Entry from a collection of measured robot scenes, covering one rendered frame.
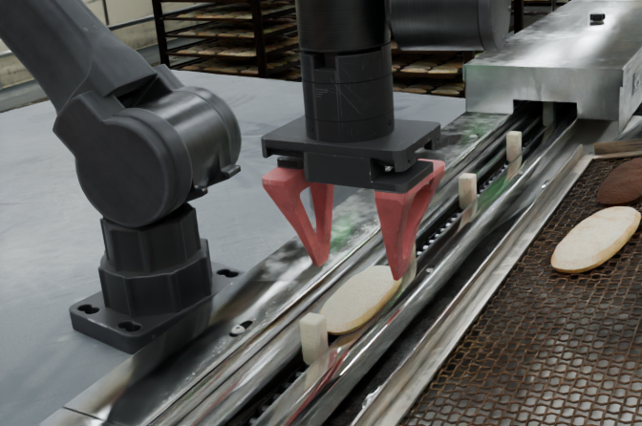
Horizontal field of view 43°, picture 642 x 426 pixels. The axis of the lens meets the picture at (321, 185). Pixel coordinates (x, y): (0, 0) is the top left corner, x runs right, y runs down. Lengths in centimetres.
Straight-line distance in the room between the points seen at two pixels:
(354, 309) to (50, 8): 30
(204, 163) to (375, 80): 15
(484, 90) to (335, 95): 50
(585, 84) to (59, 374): 62
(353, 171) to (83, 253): 37
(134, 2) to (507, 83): 603
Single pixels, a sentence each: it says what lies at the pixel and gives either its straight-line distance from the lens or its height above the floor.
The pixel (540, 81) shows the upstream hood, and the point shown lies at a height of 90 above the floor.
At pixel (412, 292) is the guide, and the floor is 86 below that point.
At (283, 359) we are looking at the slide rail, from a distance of 51.
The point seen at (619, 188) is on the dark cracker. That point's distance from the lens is 61.
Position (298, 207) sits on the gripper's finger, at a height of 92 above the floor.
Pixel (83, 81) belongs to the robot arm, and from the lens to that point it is 58.
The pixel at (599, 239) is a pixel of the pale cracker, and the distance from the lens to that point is 52.
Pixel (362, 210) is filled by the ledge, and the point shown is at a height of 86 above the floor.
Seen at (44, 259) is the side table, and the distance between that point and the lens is 80.
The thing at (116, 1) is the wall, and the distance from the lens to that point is 673.
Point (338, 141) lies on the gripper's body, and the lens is 50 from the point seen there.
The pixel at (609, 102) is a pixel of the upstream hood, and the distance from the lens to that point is 94.
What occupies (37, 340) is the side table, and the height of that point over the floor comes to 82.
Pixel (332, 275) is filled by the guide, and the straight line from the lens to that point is 60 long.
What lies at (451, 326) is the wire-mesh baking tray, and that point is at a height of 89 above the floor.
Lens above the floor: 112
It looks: 19 degrees down
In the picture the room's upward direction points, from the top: 5 degrees counter-clockwise
